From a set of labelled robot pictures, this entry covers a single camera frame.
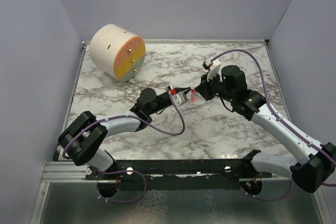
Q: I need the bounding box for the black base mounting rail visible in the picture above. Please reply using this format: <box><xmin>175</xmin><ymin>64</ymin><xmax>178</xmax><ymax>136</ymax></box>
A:
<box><xmin>86</xmin><ymin>158</ymin><xmax>271</xmax><ymax>191</ymax></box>

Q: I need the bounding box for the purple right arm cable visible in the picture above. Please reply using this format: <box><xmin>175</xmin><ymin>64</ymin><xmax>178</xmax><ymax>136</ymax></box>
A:
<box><xmin>209</xmin><ymin>49</ymin><xmax>336</xmax><ymax>201</ymax></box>

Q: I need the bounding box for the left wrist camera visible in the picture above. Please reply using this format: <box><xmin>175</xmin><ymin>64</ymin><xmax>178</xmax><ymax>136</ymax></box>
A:
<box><xmin>167</xmin><ymin>86</ymin><xmax>191</xmax><ymax>105</ymax></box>

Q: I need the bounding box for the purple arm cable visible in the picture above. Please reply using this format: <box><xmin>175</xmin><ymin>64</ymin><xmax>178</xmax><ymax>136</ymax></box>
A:
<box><xmin>209</xmin><ymin>49</ymin><xmax>336</xmax><ymax>201</ymax></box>
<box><xmin>62</xmin><ymin>91</ymin><xmax>186</xmax><ymax>159</ymax></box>

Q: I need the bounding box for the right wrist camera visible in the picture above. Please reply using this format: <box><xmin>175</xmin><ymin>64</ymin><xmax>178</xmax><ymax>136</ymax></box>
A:
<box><xmin>202</xmin><ymin>57</ymin><xmax>221</xmax><ymax>82</ymax></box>

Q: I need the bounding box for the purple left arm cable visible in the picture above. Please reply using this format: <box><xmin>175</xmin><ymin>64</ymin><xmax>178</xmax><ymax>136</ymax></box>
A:
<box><xmin>62</xmin><ymin>91</ymin><xmax>186</xmax><ymax>159</ymax></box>

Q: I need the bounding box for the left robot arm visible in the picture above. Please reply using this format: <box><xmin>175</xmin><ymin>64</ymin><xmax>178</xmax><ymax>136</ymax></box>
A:
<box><xmin>58</xmin><ymin>88</ymin><xmax>176</xmax><ymax>179</ymax></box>

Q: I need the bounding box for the round key holder drum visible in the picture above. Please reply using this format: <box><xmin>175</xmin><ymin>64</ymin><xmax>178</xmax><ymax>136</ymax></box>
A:
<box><xmin>89</xmin><ymin>24</ymin><xmax>146</xmax><ymax>82</ymax></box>

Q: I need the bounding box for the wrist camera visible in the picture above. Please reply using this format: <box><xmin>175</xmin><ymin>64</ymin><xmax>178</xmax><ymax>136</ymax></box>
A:
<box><xmin>167</xmin><ymin>86</ymin><xmax>191</xmax><ymax>105</ymax></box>
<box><xmin>202</xmin><ymin>57</ymin><xmax>221</xmax><ymax>82</ymax></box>

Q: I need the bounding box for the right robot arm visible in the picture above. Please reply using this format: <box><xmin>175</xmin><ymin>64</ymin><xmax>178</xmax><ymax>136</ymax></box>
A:
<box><xmin>195</xmin><ymin>64</ymin><xmax>335</xmax><ymax>193</ymax></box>

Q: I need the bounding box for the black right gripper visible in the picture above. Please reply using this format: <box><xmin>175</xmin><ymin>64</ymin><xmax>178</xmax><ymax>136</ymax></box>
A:
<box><xmin>195</xmin><ymin>70</ymin><xmax>234</xmax><ymax>102</ymax></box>

